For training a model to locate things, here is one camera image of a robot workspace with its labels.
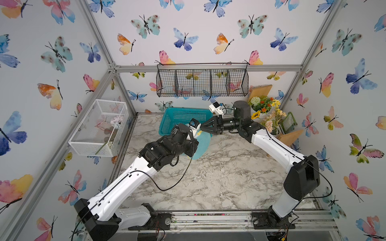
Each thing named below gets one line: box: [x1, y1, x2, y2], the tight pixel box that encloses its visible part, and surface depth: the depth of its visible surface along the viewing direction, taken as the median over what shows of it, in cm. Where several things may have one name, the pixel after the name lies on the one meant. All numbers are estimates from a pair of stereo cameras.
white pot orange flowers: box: [248, 95, 274, 123], surface depth 98 cm
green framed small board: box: [280, 111, 298, 135], surface depth 113 cm
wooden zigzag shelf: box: [247, 84, 305, 147], surface depth 98 cm
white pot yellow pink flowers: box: [251, 99, 287, 138], surface depth 88 cm
